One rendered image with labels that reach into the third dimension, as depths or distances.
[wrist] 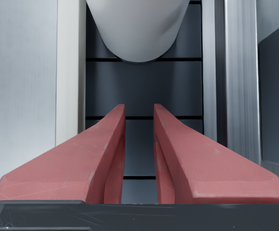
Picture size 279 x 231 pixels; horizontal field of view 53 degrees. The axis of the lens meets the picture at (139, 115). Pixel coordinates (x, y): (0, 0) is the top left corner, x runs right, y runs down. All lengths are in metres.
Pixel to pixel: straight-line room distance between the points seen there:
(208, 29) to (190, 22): 0.01
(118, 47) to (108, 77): 0.03
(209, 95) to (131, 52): 0.06
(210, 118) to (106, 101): 0.07
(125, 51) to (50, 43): 0.11
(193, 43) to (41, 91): 0.13
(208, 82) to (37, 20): 0.15
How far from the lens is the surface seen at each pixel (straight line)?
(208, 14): 0.20
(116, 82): 0.18
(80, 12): 0.17
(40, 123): 0.24
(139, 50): 0.15
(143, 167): 0.18
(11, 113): 0.25
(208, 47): 0.20
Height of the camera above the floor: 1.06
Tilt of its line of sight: 87 degrees down
